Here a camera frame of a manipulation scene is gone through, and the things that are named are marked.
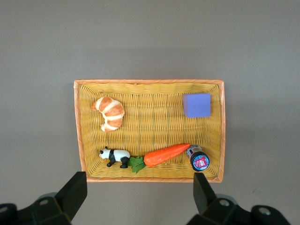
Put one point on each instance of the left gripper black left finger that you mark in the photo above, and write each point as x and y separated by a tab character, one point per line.
65	204

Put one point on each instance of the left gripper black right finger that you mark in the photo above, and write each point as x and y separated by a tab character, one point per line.
215	211

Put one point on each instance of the yellow basket with orange rim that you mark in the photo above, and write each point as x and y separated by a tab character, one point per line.
152	126

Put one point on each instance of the small jar with printed lid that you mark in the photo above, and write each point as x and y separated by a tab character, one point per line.
199	160

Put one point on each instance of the black and white panda figure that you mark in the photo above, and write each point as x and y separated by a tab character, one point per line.
117	154

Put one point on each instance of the orange toy carrot green leaves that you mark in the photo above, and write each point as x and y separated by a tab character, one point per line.
164	154

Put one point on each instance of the toy croissant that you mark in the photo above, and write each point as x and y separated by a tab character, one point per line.
111	112

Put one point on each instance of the purple foam cube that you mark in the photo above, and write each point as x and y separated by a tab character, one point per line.
198	106

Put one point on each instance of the table cover sheet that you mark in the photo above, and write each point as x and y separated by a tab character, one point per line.
150	35

